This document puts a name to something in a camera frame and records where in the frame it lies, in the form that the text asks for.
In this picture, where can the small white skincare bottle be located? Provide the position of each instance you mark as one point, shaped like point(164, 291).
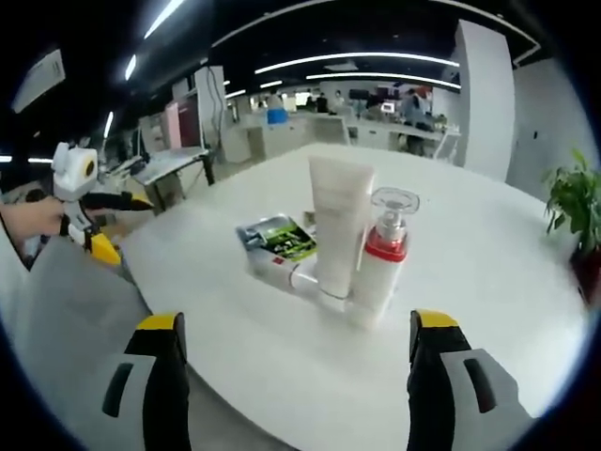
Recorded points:
point(277, 272)

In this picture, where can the green black foil packet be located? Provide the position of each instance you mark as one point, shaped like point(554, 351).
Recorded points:
point(286, 239)

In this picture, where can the ceiling air conditioner unit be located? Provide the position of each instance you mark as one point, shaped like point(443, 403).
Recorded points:
point(40, 77)

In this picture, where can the long ceiling light strip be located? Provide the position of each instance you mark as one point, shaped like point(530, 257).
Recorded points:
point(162, 21)

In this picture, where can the pink maroon panel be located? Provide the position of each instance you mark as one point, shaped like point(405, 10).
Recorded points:
point(180, 124)

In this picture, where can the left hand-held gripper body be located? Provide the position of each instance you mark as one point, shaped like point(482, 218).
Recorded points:
point(75, 174)

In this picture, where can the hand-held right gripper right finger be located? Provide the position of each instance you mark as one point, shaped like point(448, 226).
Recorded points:
point(432, 376)

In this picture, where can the potted green plant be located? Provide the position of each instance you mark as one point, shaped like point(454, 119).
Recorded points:
point(573, 197)

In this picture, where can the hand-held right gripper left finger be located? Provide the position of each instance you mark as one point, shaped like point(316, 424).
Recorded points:
point(159, 376)

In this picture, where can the white office counter desks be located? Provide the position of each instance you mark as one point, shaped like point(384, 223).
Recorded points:
point(328, 127)

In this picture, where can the white desk with black legs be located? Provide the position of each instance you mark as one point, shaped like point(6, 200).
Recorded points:
point(164, 160)

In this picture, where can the white skincare bottle red collar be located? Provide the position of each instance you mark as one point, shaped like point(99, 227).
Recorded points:
point(378, 277)

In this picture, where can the blue box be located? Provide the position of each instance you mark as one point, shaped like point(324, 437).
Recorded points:
point(276, 116)

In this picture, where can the white skincare tube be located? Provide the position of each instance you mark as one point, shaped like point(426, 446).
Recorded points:
point(338, 221)

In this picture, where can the person's left hand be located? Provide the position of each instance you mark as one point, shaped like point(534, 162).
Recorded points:
point(40, 216)

